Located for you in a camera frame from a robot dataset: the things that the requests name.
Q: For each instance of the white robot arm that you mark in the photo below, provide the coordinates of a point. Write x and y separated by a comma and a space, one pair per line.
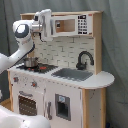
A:
23, 30

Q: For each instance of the wooden toy kitchen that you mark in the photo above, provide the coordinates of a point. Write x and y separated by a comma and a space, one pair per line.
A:
72, 33

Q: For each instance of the black toy faucet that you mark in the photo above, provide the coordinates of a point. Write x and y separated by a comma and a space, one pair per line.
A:
82, 62

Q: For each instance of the grey sink basin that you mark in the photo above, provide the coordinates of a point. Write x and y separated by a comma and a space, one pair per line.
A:
72, 74

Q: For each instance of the black stovetop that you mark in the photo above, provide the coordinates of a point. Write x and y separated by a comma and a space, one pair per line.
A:
40, 68

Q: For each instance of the silver cooking pot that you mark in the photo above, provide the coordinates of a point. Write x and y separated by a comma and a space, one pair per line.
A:
30, 62

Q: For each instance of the red right stove knob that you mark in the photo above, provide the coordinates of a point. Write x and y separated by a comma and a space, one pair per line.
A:
34, 84

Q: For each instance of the red stove knob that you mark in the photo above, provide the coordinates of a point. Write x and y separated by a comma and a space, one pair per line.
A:
15, 79
34, 84

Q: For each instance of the white cabinet door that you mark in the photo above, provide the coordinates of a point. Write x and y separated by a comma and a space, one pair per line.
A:
63, 105

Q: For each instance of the red left stove knob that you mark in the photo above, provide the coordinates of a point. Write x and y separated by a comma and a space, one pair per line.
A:
15, 79

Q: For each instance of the oven door with window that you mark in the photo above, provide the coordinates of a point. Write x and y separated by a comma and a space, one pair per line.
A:
27, 105

